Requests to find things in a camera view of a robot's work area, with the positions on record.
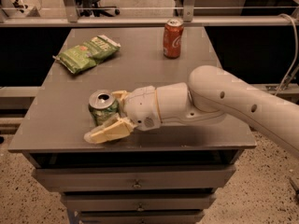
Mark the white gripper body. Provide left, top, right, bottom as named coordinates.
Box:
left=124, top=86, right=161, bottom=131

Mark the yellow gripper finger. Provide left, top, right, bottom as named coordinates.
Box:
left=112, top=91, right=129, bottom=110
left=84, top=115, right=136, bottom=144

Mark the green soda can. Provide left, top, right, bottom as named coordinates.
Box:
left=88, top=90, right=119, bottom=126

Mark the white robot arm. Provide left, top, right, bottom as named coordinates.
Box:
left=84, top=65, right=299, bottom=156

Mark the orange coke can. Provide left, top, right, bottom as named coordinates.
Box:
left=164, top=19, right=184, bottom=59

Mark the green chip bag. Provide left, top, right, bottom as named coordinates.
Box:
left=54, top=35, right=121, bottom=75

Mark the grey drawer cabinet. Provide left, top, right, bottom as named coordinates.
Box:
left=7, top=26, right=257, bottom=224

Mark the middle grey drawer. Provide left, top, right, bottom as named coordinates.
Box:
left=62, top=193, right=216, bottom=212

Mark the grey drawer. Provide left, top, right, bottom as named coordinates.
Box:
left=79, top=210, right=205, bottom=224
left=33, top=165, right=235, bottom=192
left=62, top=193, right=216, bottom=212

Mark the top grey drawer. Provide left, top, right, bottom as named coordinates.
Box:
left=33, top=165, right=235, bottom=192

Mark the bottom grey drawer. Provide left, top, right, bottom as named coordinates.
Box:
left=79, top=210, right=205, bottom=224

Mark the metal railing frame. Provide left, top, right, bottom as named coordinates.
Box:
left=1, top=0, right=298, bottom=27

